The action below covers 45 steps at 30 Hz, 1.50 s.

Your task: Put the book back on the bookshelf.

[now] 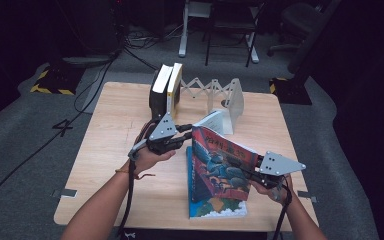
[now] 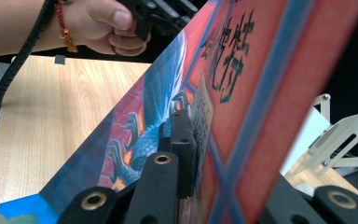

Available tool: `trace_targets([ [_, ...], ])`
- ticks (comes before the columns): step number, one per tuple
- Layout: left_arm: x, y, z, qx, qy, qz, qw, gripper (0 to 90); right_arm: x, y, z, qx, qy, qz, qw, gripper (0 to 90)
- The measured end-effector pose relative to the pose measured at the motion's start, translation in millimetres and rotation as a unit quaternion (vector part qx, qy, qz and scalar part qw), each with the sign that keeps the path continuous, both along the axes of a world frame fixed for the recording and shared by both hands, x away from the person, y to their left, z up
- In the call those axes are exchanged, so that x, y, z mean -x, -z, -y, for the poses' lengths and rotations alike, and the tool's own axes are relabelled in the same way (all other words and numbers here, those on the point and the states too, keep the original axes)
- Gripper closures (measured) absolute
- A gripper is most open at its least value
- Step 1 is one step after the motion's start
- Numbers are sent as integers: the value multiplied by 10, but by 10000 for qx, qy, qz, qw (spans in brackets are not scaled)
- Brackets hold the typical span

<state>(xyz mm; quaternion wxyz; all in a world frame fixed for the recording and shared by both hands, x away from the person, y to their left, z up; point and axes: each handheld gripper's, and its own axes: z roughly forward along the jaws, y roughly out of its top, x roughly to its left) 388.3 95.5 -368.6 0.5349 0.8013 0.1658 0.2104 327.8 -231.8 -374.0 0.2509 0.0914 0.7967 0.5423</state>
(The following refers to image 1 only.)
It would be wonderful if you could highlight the black folding chair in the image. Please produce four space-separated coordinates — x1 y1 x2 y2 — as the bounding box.
204 0 266 68

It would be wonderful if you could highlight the yellow paperback book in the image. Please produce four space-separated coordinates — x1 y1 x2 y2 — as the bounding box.
165 62 183 119

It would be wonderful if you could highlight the orange wrist bracelet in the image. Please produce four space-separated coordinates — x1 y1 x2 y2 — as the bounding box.
114 168 156 181

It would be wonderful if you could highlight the tangle of floor cables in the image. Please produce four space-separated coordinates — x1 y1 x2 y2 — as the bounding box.
124 22 186 52

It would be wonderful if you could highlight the left hand-held gripper cable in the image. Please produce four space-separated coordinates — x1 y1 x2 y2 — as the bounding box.
118 139 148 240

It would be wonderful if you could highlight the hand-held gripper cable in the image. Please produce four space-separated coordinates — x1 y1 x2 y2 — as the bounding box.
118 139 148 240
273 176 294 240

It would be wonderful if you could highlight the thin black floor cable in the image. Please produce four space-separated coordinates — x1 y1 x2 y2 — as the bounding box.
122 46 161 73

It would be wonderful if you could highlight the blue paperback book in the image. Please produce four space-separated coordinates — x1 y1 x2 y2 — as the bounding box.
186 145 248 220

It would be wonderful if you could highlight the grey stand base plate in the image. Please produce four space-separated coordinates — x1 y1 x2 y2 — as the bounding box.
62 54 115 68

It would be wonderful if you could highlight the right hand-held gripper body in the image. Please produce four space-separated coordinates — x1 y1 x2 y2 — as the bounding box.
251 150 307 190

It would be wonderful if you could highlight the long black floor cable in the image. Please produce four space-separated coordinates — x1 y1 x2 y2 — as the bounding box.
0 49 123 223

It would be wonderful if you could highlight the dark equipment box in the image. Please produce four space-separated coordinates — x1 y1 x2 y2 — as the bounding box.
69 0 123 56

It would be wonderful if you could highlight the looped black floor cable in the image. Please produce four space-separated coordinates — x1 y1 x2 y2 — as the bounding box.
73 59 114 115

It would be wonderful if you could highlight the right hand-held gripper cable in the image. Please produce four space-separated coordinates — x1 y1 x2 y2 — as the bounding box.
273 176 294 240

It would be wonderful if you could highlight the white expandable bookend rack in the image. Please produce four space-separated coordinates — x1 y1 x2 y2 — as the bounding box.
179 77 245 135

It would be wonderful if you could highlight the person's left hand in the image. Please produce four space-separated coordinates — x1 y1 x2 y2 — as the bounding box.
128 120 176 175

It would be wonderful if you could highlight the red illustrated book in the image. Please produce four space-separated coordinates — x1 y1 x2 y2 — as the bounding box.
190 110 259 203

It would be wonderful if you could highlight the person's dark clothing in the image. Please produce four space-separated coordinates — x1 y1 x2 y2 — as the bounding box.
123 229 274 240

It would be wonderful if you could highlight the dark office chair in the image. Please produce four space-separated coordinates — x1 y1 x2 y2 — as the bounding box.
267 2 324 57

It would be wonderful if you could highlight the black hardcover book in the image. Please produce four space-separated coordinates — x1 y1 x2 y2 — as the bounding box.
148 64 174 121

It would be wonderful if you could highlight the person's right hand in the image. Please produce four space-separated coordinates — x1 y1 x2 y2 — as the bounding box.
251 176 294 206

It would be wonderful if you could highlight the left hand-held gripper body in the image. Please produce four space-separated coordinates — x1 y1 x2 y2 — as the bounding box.
145 112 181 156

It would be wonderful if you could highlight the white desk frame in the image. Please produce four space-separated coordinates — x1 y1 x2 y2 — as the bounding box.
178 0 260 64

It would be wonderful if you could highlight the black slanted stand pole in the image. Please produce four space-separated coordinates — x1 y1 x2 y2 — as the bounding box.
288 0 343 84

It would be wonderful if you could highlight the grey tape strip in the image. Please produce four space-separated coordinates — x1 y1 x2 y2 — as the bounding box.
297 190 318 203
51 188 78 199

